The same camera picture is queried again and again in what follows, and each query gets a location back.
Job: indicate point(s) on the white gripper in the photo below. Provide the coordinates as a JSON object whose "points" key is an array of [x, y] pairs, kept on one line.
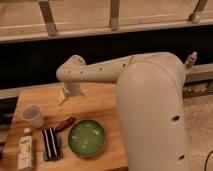
{"points": [[69, 90]]}

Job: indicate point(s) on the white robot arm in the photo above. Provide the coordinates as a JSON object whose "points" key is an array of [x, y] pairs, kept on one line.
{"points": [[149, 105]]}

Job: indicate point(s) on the white plastic bottle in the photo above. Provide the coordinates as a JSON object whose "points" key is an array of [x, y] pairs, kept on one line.
{"points": [[26, 151]]}

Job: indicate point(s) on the black white striped block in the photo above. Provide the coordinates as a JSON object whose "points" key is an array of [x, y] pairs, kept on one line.
{"points": [[51, 144]]}

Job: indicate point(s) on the grey metal beam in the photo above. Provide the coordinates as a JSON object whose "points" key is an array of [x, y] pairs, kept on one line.
{"points": [[200, 73]]}

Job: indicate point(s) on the red handled tool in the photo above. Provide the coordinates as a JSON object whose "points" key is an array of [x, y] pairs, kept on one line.
{"points": [[64, 124]]}

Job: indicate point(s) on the metal window frame rail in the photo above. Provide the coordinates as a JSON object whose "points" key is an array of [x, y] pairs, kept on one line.
{"points": [[28, 20]]}

